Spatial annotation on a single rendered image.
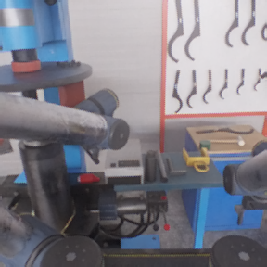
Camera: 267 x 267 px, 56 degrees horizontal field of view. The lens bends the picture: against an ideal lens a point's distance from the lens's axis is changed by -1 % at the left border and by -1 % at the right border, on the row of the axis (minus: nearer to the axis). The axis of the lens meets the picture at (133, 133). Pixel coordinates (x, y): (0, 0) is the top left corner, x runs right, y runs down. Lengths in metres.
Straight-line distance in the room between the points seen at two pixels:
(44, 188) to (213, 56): 2.56
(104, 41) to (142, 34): 0.45
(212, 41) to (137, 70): 0.95
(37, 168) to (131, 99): 2.16
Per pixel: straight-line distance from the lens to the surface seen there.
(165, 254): 1.35
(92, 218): 1.50
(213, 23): 3.26
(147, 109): 3.31
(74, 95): 1.27
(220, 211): 2.76
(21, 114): 0.59
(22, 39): 1.16
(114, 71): 3.18
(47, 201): 1.40
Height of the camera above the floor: 2.00
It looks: 24 degrees down
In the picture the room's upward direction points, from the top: 1 degrees counter-clockwise
